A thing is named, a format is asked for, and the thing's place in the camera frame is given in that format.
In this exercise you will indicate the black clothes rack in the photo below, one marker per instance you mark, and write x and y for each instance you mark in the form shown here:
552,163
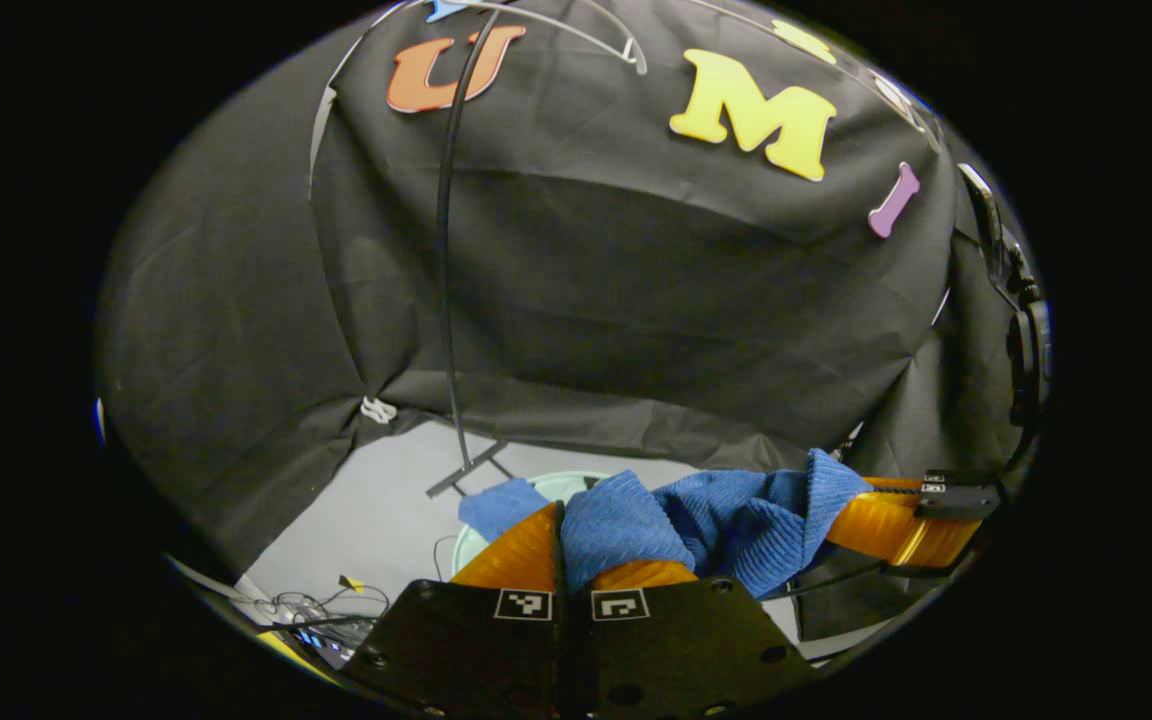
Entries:
443,250

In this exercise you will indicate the power strip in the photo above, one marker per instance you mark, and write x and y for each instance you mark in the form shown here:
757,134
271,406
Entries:
331,645

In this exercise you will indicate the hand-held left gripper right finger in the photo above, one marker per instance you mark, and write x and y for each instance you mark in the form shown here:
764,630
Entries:
686,650

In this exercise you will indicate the black backdrop cloth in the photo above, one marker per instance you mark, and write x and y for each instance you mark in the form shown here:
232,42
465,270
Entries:
636,280

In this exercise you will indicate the green laundry hamper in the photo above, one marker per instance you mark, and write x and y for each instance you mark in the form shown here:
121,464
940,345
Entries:
558,485

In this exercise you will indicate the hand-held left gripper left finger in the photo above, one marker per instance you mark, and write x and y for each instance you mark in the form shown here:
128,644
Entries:
456,655

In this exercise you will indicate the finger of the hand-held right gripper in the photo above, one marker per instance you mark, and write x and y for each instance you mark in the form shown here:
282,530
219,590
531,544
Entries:
886,520

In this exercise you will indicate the white clothes hanger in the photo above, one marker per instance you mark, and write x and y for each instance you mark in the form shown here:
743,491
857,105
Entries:
896,92
626,48

